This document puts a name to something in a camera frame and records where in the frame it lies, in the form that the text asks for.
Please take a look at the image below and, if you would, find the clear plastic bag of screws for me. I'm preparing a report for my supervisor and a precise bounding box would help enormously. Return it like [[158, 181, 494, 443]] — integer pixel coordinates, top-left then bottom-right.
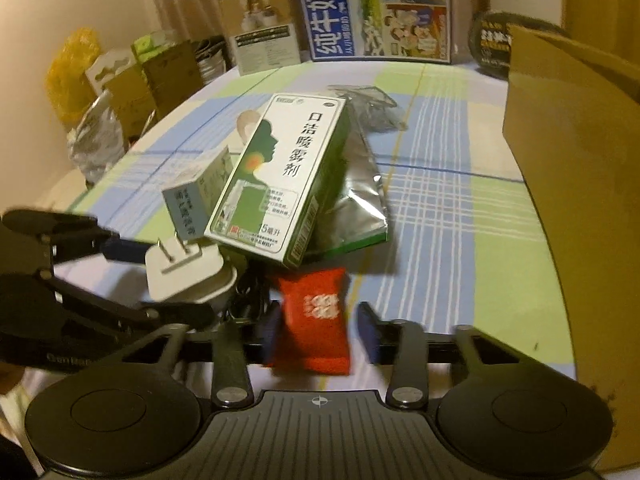
[[327, 84, 401, 131]]

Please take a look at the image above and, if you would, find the crumpled silver foil bag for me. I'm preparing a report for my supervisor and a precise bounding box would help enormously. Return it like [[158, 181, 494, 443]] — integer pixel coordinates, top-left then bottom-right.
[[67, 95, 131, 186]]

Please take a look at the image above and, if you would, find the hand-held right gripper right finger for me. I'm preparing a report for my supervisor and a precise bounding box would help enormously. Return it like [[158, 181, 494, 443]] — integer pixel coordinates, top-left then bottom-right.
[[357, 302, 522, 408]]

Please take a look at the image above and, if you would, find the red candy packet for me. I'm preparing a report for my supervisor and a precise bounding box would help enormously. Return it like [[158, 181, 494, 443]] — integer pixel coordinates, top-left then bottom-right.
[[262, 267, 353, 376]]

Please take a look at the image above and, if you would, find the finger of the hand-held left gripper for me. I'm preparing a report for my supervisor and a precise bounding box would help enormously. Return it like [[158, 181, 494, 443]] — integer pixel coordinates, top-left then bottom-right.
[[2, 208, 151, 264], [30, 270, 217, 332]]

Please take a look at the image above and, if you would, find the green medicine box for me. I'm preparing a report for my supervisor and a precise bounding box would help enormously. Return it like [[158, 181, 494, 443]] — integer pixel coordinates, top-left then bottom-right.
[[204, 92, 349, 268]]

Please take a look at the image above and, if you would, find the clear packet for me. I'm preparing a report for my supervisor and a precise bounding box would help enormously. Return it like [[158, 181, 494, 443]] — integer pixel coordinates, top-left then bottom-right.
[[161, 145, 236, 241]]

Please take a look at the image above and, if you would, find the white power adapter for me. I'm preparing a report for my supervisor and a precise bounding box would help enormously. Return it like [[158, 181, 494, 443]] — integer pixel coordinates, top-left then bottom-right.
[[144, 237, 238, 313]]

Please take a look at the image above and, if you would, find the yellow plastic bag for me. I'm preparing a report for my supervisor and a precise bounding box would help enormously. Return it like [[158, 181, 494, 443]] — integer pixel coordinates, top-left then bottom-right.
[[45, 27, 103, 126]]

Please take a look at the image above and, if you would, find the silver foil bag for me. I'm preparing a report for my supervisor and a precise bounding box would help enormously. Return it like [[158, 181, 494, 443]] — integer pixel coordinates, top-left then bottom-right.
[[67, 95, 131, 186], [305, 125, 390, 256]]

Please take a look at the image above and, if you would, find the beige photo printed box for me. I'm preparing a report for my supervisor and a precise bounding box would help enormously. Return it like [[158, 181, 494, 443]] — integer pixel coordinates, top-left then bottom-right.
[[220, 0, 302, 77]]

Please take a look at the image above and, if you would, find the blue milk carton box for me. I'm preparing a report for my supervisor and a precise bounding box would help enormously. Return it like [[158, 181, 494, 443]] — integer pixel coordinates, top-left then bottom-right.
[[291, 0, 453, 64]]

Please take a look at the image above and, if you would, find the checked tablecloth desktop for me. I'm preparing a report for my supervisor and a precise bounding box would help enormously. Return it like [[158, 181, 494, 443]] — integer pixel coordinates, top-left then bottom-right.
[[70, 60, 586, 396]]

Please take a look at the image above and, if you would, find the cardboard box with white top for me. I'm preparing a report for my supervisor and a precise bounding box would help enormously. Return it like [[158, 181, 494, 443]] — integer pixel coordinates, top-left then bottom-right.
[[85, 50, 158, 137]]

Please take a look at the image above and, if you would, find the cardboard box with green top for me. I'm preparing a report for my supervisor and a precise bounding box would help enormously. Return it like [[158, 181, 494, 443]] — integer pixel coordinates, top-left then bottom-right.
[[131, 30, 206, 111]]

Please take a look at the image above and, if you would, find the black cable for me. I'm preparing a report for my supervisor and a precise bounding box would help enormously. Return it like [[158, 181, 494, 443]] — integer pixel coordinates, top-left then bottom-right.
[[220, 255, 281, 322]]

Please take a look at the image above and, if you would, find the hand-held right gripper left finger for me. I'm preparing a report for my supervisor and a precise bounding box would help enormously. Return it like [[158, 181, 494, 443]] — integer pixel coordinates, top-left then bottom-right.
[[117, 302, 283, 409]]

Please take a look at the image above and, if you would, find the black instant rice bowl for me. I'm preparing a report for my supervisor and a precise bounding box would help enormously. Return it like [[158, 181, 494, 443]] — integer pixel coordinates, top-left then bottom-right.
[[467, 10, 571, 81]]

